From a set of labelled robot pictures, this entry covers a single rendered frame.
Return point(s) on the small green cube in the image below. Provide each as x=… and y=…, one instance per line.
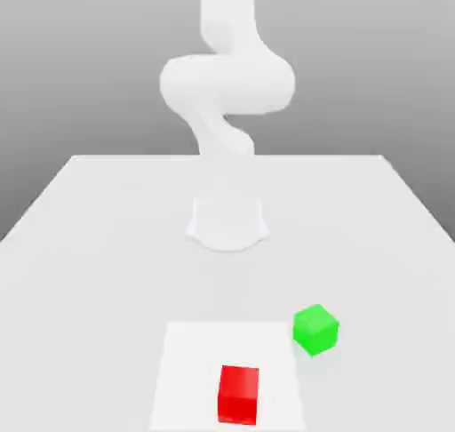
x=315, y=330

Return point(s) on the small red cube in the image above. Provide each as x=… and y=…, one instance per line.
x=237, y=396

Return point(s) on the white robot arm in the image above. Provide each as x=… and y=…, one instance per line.
x=227, y=83

